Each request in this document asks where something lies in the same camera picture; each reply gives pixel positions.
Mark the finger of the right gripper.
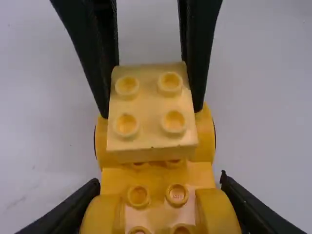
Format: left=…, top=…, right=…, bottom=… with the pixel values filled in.
left=177, top=0, right=221, bottom=115
left=49, top=0, right=120, bottom=120

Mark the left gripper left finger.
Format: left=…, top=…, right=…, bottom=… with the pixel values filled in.
left=13, top=177, right=101, bottom=234

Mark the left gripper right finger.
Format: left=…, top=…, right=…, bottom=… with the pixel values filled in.
left=219, top=170, right=308, bottom=234

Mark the pale yellow toy brick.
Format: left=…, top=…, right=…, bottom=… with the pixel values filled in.
left=105, top=60, right=200, bottom=164

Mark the yellow toy car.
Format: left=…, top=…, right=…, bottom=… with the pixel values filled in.
left=81, top=101, right=242, bottom=234

